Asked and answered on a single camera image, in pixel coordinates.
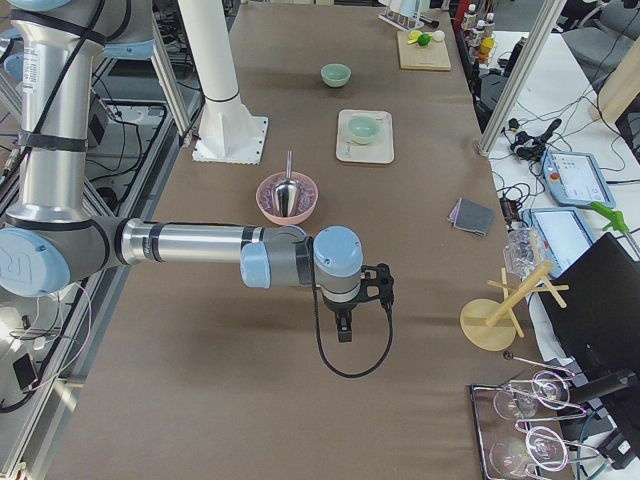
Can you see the white garlic bulb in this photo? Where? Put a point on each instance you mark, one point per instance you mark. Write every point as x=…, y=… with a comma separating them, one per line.
x=438, y=36

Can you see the aluminium frame post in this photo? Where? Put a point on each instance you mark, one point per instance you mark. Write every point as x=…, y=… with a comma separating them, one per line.
x=542, y=27

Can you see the black laptop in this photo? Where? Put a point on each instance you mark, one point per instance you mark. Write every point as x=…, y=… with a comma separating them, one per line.
x=599, y=326

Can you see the wooden cutting board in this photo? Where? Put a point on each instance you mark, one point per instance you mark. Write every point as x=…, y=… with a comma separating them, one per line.
x=433, y=57

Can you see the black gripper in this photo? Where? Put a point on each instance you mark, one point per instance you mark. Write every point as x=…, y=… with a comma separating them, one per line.
x=341, y=308

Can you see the pink bowl with ice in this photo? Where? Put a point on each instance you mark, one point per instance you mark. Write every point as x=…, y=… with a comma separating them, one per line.
x=307, y=199

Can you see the green bowl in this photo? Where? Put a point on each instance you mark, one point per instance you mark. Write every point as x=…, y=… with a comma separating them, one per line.
x=335, y=75
x=363, y=130

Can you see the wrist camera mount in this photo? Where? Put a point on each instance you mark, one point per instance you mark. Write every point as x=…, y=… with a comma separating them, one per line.
x=377, y=283

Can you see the green lime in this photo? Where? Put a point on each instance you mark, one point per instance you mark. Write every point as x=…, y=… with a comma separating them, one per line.
x=424, y=40

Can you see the green handled tool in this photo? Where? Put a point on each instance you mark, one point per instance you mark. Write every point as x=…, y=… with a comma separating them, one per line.
x=615, y=218

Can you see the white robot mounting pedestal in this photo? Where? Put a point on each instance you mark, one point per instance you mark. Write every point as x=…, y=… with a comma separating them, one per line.
x=228, y=132

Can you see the teach pendant far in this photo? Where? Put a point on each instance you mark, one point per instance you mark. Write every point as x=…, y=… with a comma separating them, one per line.
x=575, y=179

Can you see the teach pendant near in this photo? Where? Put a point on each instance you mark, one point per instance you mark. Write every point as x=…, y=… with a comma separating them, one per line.
x=565, y=232

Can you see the metal ice scoop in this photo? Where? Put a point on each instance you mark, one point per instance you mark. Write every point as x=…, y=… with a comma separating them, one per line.
x=285, y=193

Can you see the wooden cup tree stand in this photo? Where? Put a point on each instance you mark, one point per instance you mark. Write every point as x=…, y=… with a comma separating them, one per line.
x=492, y=325

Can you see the teach pendant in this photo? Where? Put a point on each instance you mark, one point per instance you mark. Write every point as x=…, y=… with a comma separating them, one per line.
x=575, y=179
x=565, y=232

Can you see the black tray with glasses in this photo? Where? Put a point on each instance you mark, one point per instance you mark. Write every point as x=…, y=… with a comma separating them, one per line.
x=518, y=429

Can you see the folded grey cloth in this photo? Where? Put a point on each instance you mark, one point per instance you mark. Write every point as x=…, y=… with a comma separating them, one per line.
x=469, y=216

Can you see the lemon slice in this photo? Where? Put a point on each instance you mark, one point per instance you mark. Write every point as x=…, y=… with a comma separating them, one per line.
x=414, y=36

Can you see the cream rabbit serving tray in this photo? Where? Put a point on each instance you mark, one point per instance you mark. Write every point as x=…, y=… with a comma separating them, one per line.
x=381, y=151

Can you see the green bowl on tray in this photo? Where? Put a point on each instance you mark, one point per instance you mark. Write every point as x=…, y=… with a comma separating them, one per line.
x=363, y=130

